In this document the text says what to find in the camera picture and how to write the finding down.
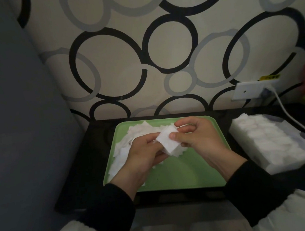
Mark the person's right hand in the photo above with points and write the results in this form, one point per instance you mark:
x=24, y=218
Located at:
x=206, y=141

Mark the person's left hand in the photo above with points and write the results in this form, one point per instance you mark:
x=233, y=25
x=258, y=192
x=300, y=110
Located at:
x=138, y=161

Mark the pile of white cotton pads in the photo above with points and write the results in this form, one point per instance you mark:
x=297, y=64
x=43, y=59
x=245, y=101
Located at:
x=121, y=154

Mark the green plastic tray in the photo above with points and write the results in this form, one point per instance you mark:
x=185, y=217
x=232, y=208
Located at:
x=187, y=169

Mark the person's right forearm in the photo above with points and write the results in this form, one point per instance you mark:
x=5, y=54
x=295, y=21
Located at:
x=271, y=207

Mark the person's left forearm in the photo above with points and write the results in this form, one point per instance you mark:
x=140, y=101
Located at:
x=98, y=226

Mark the yellow warning sticker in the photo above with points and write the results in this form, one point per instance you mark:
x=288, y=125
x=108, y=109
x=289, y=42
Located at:
x=269, y=77

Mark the grey upholstered sofa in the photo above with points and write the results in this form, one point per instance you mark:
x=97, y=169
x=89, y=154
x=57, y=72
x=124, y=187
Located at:
x=22, y=132

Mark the white wall socket plate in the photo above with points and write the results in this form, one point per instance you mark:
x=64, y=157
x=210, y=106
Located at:
x=244, y=91

